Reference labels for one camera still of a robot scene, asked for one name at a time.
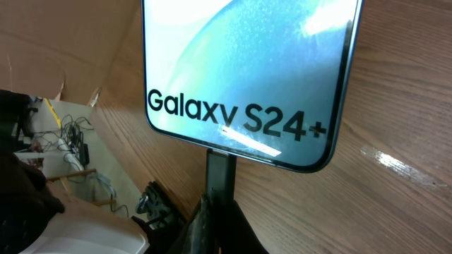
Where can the blue Galaxy smartphone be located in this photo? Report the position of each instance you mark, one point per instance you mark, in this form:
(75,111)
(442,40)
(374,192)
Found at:
(260,79)

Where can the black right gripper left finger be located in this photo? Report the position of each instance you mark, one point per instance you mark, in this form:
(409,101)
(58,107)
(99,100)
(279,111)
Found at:
(197,236)

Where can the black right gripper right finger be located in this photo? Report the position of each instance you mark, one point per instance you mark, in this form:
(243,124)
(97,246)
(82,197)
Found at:
(236,234)

